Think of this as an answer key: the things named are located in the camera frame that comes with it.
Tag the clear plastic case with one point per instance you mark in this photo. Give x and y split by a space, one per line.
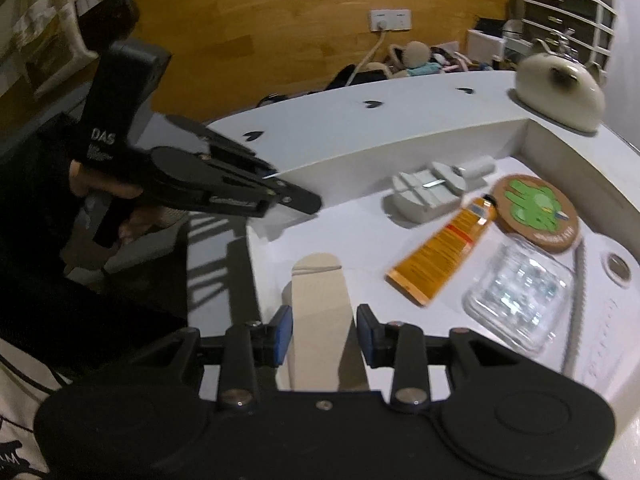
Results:
520 295

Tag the cork coaster with green frog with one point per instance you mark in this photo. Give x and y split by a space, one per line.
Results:
535 215

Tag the person's left hand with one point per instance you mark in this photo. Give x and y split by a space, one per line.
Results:
120 191

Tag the striped cloth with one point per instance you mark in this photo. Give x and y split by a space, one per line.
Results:
50 40

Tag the person's white printed shirt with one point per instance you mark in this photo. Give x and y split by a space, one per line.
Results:
25 410

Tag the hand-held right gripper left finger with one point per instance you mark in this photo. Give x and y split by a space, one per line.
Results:
283 334

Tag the white wall socket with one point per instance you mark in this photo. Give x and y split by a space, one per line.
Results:
402 20
381 19

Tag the beige plush toy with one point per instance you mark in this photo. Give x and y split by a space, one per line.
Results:
412 55

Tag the small chrome faucet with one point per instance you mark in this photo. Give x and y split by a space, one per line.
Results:
562 45

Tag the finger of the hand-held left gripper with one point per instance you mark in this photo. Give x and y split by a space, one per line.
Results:
280 200
225 147

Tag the grey-white plastic tool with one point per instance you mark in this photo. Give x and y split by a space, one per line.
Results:
425 195

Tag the cream cat-shaped ceramic pot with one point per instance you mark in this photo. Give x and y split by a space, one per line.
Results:
560 95

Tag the white storage box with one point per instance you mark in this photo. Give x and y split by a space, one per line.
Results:
485 45

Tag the white drawer cabinet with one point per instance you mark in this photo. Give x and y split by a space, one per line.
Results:
570 0

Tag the white ribbed device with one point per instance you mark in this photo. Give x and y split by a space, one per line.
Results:
610 320

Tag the wooden stick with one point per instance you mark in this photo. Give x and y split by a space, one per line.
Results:
320 310

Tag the orange tube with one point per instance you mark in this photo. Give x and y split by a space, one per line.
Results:
440 250

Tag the white cardboard box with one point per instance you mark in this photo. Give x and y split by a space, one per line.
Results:
350 230

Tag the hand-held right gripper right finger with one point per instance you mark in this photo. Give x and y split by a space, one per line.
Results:
366 335

